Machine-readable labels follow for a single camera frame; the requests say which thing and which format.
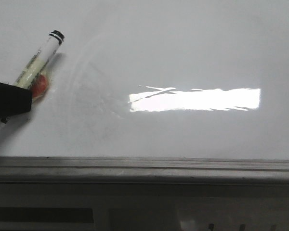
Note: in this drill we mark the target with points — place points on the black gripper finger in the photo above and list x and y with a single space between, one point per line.
14 101

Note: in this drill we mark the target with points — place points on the whiteboard with aluminium frame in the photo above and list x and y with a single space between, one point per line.
177 91

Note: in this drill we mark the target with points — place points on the white dry-erase marker pen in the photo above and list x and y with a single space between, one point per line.
34 75

